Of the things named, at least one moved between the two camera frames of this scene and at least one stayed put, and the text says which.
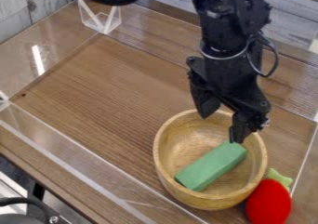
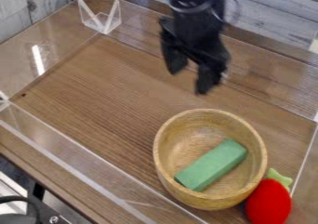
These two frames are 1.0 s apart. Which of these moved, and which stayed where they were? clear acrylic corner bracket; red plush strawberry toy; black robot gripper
Moved: black robot gripper
Stayed: clear acrylic corner bracket; red plush strawberry toy
